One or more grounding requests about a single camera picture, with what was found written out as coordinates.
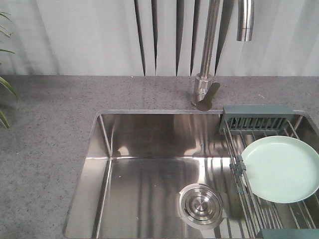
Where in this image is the stainless steel faucet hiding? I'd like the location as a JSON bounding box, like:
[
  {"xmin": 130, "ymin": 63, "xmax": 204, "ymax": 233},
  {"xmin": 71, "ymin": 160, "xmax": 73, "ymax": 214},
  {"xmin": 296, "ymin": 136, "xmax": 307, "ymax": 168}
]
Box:
[{"xmin": 191, "ymin": 0, "xmax": 254, "ymax": 112}]

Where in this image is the round steel sink drain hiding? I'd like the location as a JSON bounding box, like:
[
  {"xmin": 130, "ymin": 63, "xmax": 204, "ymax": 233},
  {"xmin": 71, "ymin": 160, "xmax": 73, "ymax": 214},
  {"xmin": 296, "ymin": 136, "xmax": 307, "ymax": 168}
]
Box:
[{"xmin": 178, "ymin": 183, "xmax": 223, "ymax": 230}]

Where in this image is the white pleated curtain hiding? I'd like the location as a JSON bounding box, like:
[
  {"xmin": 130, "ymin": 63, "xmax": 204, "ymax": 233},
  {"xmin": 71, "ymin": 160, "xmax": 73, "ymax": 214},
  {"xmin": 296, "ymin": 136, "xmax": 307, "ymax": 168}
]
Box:
[{"xmin": 0, "ymin": 0, "xmax": 319, "ymax": 76}]

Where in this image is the roll-up dish drying rack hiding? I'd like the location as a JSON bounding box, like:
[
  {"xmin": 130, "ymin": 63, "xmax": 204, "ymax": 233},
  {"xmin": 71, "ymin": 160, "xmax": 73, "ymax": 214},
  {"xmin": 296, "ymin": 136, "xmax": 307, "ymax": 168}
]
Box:
[{"xmin": 217, "ymin": 105, "xmax": 319, "ymax": 239}]

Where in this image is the stainless steel sink basin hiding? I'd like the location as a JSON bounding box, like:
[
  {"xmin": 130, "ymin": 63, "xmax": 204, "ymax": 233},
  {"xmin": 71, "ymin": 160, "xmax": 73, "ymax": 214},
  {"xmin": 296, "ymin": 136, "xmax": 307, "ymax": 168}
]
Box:
[{"xmin": 61, "ymin": 110, "xmax": 319, "ymax": 239}]

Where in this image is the mint green round plate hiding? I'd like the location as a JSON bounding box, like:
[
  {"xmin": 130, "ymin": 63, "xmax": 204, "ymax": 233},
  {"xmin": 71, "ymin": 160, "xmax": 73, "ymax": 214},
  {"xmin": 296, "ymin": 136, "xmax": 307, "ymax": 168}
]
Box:
[{"xmin": 241, "ymin": 136, "xmax": 319, "ymax": 204}]

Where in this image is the green potted plant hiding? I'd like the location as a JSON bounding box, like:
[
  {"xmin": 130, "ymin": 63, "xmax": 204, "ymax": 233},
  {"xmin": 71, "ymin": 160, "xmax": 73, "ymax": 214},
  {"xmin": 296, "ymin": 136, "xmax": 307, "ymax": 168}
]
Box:
[{"xmin": 0, "ymin": 11, "xmax": 19, "ymax": 130}]

